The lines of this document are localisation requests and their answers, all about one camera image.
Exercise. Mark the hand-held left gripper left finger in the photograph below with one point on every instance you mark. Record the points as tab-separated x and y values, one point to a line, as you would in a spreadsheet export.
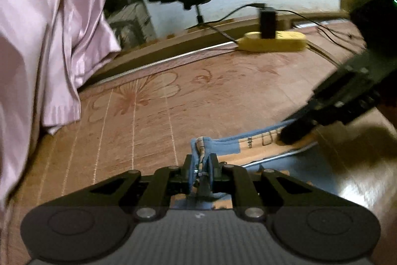
188	178

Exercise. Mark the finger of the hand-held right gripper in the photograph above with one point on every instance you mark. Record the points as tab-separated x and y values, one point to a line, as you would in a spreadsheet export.
294	131

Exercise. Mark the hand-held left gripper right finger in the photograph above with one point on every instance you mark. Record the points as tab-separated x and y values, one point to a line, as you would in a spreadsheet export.
214	175

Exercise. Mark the blue car print pants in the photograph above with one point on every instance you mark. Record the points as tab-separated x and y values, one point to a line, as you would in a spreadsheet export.
226	147

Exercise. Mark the yellow power strip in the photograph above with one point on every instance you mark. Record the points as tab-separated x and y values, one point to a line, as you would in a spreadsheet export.
285	41

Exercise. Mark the black power adapter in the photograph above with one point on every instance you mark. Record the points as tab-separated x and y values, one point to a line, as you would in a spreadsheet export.
267	24

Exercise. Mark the lattice patterned bag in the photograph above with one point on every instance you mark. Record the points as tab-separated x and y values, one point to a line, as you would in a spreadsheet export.
130	22

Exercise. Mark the pink satin bed sheet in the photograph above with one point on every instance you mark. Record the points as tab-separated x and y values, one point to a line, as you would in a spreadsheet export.
46	35

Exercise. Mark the wooden bed frame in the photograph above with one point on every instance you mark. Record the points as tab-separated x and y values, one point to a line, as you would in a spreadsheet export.
173	47

